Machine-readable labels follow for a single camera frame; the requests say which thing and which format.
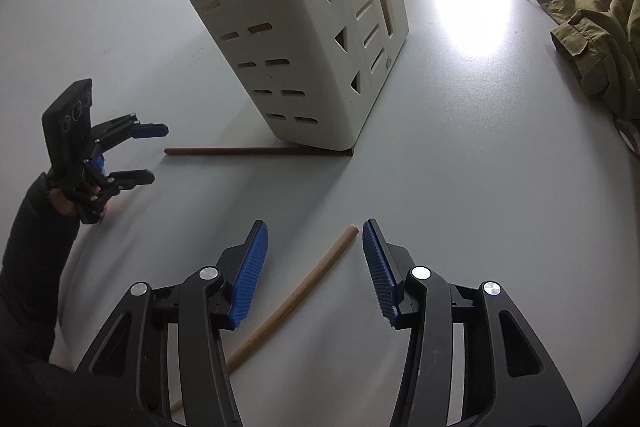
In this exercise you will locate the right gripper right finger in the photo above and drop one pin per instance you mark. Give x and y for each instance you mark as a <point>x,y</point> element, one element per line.
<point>509,377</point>

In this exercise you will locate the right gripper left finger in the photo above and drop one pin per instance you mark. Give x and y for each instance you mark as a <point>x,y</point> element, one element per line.
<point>122,380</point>

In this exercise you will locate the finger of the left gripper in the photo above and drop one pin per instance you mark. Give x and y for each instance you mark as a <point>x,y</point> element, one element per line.
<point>115,131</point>
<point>119,181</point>

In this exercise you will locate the person left hand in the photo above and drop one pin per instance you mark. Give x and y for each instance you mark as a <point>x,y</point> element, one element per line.
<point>75,204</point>

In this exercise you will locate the dark brown chopstick long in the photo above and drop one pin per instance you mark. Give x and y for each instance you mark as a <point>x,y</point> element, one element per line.
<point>255,150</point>

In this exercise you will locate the light bamboo chopstick upper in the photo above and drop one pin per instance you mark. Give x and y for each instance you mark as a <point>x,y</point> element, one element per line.
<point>288,306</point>

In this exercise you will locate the white plastic utensil holder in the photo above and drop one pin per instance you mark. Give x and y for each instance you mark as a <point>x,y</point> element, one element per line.
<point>313,68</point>

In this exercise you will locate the olive green cloth jacket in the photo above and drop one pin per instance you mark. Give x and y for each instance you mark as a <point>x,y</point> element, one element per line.
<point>600,43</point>

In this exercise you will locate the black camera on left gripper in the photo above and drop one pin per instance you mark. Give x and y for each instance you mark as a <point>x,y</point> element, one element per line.
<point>66,124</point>

